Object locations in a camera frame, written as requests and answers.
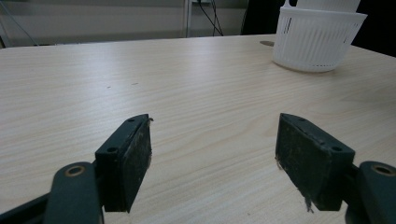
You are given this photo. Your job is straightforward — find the white ribbed container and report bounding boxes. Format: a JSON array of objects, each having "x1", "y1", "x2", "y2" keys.
[{"x1": 294, "y1": 0, "x2": 362, "y2": 14}]

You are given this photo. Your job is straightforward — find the white metal stand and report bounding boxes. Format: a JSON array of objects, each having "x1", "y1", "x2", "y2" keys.
[{"x1": 183, "y1": 0, "x2": 193, "y2": 38}]

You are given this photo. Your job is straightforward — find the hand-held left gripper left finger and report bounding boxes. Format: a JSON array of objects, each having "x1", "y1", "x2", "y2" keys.
[{"x1": 94, "y1": 113, "x2": 153, "y2": 214}]

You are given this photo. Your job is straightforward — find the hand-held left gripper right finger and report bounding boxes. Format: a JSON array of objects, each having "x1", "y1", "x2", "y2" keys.
[{"x1": 275, "y1": 113, "x2": 356, "y2": 214}]

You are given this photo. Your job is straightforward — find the black cable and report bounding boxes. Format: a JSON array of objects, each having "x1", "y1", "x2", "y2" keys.
[
  {"x1": 211, "y1": 0, "x2": 219, "y2": 37},
  {"x1": 197, "y1": 1, "x2": 224, "y2": 37}
]

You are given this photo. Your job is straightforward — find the white slotted plastic basket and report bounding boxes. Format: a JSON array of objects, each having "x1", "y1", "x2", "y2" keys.
[{"x1": 272, "y1": 0, "x2": 369, "y2": 74}]

